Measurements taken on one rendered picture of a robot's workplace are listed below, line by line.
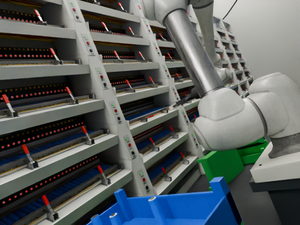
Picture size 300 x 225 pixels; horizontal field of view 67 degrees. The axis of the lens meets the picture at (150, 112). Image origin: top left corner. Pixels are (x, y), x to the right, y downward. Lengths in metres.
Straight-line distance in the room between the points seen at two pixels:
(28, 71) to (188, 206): 0.78
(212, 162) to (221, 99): 0.65
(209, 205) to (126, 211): 0.23
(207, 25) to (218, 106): 0.50
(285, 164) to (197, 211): 0.42
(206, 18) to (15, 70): 0.84
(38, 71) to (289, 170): 0.97
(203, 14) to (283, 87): 0.51
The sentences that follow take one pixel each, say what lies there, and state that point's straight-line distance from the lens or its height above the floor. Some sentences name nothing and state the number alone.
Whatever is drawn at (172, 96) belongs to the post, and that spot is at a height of 0.63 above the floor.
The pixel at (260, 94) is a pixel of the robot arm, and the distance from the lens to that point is 0.87.
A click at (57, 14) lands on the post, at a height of 1.23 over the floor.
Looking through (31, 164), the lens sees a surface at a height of 0.55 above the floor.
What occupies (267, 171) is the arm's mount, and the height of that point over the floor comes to 0.24.
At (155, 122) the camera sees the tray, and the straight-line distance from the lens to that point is 1.43.
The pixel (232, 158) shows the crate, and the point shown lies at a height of 0.11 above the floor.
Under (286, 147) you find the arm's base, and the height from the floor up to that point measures 0.27.
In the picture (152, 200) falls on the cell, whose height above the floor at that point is 0.39.
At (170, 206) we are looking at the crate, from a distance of 0.51.
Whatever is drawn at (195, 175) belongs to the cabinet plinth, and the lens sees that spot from 1.75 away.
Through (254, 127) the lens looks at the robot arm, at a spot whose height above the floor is 0.38.
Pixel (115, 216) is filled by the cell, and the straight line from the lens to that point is 0.49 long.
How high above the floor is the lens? 0.54
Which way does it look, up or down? 2 degrees up
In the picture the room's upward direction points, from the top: 22 degrees counter-clockwise
